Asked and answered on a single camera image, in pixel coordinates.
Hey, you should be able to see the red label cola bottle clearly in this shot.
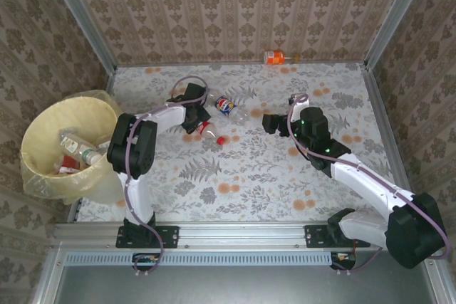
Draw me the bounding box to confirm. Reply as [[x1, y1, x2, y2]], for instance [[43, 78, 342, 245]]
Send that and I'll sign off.
[[192, 120, 225, 145]]

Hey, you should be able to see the Pepsi label plastic bottle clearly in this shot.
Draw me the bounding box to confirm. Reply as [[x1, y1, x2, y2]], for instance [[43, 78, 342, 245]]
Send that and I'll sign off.
[[213, 94, 250, 122]]

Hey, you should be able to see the white label clear bottle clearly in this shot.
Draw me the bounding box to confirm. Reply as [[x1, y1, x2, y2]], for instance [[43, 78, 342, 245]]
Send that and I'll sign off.
[[58, 131, 103, 166]]

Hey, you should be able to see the cream round bin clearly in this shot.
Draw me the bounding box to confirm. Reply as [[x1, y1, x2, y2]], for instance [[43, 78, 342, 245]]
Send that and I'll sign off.
[[20, 99, 119, 179]]

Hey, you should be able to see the yellow trash bin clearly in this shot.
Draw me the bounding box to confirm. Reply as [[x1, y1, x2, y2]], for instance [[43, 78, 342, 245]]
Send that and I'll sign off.
[[18, 89, 126, 206]]

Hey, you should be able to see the orange label plastic bottle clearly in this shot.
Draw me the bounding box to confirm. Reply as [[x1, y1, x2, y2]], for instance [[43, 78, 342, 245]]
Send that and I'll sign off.
[[262, 49, 301, 66]]

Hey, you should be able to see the grey metal shelf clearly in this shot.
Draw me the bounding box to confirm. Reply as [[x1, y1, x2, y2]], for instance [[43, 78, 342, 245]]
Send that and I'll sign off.
[[30, 243, 456, 304]]

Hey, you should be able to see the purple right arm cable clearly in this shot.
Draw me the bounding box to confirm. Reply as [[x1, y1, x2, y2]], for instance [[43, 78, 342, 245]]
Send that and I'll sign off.
[[286, 93, 449, 276]]

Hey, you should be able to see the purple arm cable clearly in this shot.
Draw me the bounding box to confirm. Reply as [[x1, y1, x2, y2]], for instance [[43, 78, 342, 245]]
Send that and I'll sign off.
[[286, 93, 449, 276], [123, 75, 211, 278]]

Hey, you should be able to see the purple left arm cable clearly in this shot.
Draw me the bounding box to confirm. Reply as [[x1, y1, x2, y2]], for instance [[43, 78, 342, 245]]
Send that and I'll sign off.
[[123, 75, 211, 278]]

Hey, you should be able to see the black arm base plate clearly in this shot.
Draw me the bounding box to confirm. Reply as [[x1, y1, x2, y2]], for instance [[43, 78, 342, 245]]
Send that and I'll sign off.
[[115, 224, 180, 249], [304, 224, 371, 249]]

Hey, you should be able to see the aluminium frame post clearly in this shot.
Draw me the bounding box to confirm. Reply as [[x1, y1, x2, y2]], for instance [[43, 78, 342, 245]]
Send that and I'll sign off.
[[41, 0, 118, 75], [363, 0, 435, 70]]

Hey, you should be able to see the slotted grey cable duct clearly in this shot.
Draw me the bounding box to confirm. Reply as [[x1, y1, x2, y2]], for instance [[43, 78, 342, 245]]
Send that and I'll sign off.
[[65, 250, 336, 266]]

